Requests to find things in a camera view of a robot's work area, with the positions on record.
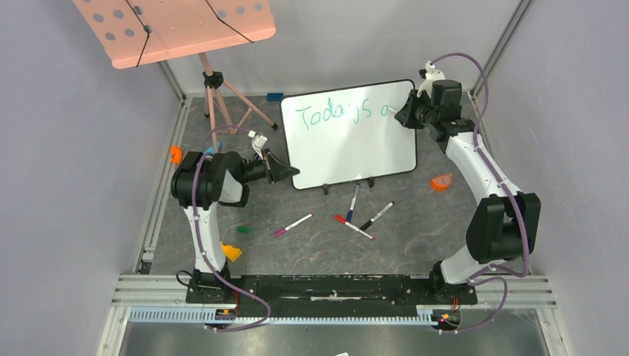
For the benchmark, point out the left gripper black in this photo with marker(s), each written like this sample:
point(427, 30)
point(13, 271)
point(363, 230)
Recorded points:
point(278, 171)

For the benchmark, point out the black capped whiteboard marker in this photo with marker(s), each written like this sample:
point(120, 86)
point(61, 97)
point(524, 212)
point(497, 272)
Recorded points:
point(368, 223)

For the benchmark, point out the white whiteboard black frame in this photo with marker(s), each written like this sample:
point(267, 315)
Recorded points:
point(348, 134)

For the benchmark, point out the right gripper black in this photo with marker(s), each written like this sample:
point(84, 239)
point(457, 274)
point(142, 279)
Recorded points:
point(410, 116)

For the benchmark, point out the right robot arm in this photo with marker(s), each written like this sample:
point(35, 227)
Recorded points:
point(502, 232)

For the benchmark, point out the red capped whiteboard marker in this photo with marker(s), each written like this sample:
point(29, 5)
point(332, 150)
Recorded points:
point(353, 227)

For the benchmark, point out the orange piece left edge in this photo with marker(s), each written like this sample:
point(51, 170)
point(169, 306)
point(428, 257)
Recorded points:
point(176, 154)

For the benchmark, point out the pink music stand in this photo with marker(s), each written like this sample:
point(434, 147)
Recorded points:
point(141, 32)

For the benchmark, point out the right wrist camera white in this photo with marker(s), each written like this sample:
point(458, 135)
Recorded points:
point(429, 74)

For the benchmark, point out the yellow stepped block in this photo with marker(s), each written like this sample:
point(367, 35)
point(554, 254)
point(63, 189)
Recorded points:
point(232, 253)

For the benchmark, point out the orange plastic piece right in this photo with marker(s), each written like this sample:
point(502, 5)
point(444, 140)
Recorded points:
point(441, 183)

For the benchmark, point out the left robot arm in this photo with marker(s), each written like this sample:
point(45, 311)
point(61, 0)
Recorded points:
point(201, 184)

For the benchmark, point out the magenta capped whiteboard marker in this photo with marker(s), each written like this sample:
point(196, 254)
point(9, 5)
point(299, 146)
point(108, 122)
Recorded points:
point(291, 226)

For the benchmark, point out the blue cylinder tube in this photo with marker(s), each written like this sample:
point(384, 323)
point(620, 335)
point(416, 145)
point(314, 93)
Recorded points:
point(213, 149)

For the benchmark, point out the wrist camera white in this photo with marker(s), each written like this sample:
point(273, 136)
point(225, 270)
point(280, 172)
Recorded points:
point(429, 74)
point(257, 142)

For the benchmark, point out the blue capped whiteboard marker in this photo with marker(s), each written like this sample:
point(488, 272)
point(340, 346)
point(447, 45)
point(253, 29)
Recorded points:
point(352, 203)

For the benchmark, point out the blue lego brick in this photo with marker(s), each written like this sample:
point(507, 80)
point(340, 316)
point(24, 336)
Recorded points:
point(274, 96)

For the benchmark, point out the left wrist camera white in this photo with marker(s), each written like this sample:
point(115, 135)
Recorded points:
point(257, 142)

